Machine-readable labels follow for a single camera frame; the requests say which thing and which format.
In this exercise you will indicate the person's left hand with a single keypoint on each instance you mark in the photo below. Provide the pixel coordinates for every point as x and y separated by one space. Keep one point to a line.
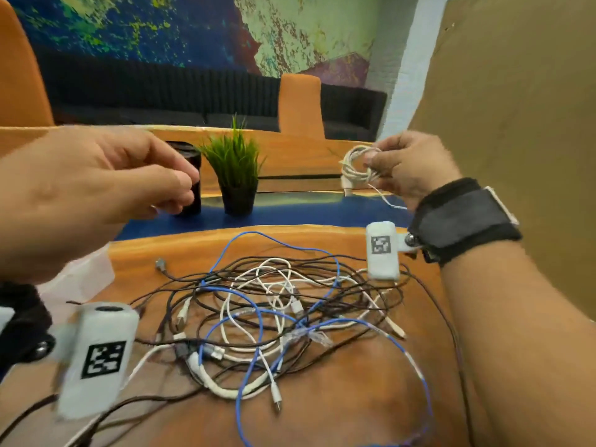
84 190

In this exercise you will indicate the clear plastic organizer box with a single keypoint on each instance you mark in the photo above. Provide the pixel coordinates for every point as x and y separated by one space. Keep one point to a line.
79 283

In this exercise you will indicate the black sofa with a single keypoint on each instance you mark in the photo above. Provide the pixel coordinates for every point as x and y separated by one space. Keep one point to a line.
163 93

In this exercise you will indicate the tall orange chair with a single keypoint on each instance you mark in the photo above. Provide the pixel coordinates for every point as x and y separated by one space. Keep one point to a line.
23 79

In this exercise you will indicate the green potted plant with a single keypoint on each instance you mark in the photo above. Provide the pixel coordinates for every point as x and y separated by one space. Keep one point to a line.
235 167

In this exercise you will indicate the black left wristband with markers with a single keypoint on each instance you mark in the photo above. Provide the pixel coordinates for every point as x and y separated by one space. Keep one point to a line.
23 321

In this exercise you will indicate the black cylinder pot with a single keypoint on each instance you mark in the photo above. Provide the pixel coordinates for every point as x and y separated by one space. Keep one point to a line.
193 204

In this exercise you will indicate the black right wristband with marker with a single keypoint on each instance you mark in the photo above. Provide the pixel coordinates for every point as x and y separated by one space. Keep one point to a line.
461 218

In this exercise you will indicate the colourful abstract wall painting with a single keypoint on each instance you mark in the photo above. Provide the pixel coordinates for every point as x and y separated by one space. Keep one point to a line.
186 27

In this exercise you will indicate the person's right hand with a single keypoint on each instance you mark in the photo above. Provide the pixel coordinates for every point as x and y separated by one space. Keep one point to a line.
414 167

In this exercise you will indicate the person's right forearm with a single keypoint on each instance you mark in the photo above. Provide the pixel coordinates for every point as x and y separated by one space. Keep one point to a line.
521 344

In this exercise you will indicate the brown cardboard sheet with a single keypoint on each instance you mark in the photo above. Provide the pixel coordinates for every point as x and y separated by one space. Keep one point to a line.
512 134

